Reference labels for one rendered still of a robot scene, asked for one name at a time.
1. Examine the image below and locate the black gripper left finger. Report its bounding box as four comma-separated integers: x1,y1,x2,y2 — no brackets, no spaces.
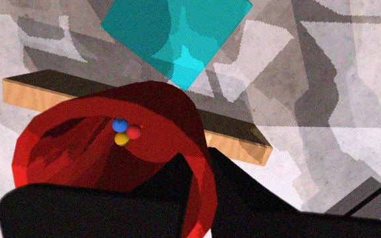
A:
0,152,193,238

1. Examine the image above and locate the red ball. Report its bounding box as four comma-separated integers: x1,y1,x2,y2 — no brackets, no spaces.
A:
126,124,142,139

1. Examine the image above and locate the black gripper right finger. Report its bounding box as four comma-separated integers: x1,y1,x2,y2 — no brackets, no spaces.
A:
208,147,381,238

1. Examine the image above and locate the blue ball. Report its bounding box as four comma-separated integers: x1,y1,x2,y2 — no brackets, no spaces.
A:
112,118,128,132

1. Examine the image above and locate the red cup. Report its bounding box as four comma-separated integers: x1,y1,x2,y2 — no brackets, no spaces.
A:
11,81,218,238

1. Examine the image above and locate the yellow ball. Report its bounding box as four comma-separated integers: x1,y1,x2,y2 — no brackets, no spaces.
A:
114,132,130,146

